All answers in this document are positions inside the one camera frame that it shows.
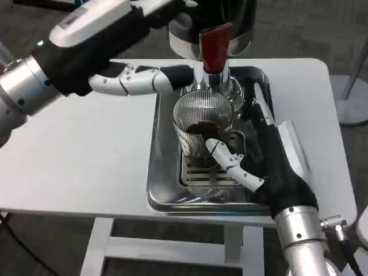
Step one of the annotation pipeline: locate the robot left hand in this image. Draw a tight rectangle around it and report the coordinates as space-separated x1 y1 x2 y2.
30 0 197 97

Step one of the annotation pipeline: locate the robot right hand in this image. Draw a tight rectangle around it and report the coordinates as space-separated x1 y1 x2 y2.
205 83 320 219

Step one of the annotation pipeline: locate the clear ribbed glass cup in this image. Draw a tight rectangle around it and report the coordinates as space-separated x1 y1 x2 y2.
171 91 240 169

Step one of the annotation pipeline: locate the slotted steel drip grid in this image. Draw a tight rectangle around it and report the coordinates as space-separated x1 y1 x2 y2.
179 129 247 188

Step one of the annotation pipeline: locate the white robot body shell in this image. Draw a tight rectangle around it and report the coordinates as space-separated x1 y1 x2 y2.
350 206 368 248

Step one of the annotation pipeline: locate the grey stand with pole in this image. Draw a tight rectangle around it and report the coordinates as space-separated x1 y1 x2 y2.
328 41 368 127

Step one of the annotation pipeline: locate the steel drip tray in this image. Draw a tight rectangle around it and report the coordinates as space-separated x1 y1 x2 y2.
147 65 282 217

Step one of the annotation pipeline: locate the black steel drink dispenser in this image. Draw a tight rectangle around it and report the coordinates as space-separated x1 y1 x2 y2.
167 0 257 117

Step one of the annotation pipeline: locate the black arm cable with plug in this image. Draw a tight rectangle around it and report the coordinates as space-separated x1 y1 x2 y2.
320 214 365 276

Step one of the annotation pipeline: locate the red tap handle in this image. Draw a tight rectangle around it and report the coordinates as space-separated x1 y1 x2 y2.
198 22 233 74

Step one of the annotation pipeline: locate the black floor cable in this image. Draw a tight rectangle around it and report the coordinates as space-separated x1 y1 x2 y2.
0 212 60 276

